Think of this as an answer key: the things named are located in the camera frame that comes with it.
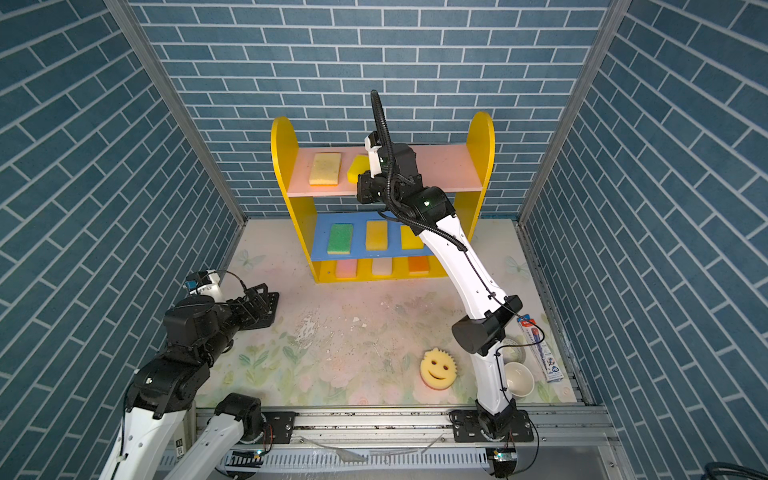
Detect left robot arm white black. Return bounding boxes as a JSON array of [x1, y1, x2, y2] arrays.
[[100, 270, 279, 479]]

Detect yellow sponge rectangle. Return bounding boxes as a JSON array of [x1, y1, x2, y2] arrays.
[[365, 220, 388, 251]]

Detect aluminium front rail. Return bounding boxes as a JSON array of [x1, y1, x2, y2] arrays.
[[119, 404, 625, 480]]

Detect pale yellow tan sponge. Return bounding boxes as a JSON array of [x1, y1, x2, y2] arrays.
[[308, 152, 342, 187]]

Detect bright yellow sponge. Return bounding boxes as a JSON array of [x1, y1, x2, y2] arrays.
[[400, 225, 424, 250], [346, 155, 370, 185]]

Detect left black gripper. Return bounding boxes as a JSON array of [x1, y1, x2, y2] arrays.
[[199, 281, 271, 370]]

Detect smiley face round sponge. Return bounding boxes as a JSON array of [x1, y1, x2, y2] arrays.
[[420, 348, 457, 390]]

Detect beige pale pink sponge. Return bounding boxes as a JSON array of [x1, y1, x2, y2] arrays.
[[371, 258, 393, 277]]

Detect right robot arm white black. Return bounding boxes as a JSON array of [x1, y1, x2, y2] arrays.
[[356, 90, 522, 440]]

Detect green sponge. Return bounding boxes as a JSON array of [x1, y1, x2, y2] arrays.
[[326, 223, 354, 255]]

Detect toothpaste box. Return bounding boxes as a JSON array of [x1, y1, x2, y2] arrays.
[[517, 315, 565, 383]]

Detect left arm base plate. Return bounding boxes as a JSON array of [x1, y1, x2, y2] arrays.
[[208, 410, 298, 446]]

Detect yellow shelf pink blue boards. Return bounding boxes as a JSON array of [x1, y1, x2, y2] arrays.
[[271, 112, 495, 283]]

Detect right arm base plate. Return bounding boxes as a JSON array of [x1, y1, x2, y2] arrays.
[[448, 408, 535, 443]]

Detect orange sponge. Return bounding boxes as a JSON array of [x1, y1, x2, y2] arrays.
[[408, 256, 430, 276]]

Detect white bowl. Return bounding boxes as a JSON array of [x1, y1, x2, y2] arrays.
[[504, 362, 536, 398]]

